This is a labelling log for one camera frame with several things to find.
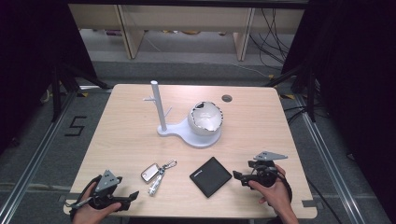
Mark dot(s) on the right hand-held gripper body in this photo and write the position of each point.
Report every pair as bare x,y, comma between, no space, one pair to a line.
264,174

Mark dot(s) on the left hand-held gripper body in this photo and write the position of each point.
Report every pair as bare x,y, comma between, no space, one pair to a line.
107,182

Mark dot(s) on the person's right hand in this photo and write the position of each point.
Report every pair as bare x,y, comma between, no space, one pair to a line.
277,194

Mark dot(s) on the person's left hand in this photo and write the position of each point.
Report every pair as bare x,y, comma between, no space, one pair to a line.
90,213

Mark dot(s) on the black square wallet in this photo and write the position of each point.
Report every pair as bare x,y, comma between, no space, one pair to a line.
211,176

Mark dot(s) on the white bowl with silver inside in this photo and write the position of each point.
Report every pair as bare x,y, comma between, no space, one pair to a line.
205,119

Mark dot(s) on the grey round table grommet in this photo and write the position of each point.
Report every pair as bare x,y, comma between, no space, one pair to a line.
227,98

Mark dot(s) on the white key stand with pole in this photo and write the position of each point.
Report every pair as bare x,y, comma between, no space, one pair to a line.
162,107

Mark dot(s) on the black tripod stand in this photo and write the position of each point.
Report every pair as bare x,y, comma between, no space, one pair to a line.
56,93
310,93

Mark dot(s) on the black curtain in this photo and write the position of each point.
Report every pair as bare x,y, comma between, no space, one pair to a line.
355,77
34,56

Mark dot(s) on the light wooden shelf unit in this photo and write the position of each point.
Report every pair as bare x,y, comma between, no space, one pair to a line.
186,18

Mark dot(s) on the aluminium floor rail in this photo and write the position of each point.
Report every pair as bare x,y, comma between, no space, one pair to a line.
330,161
34,161

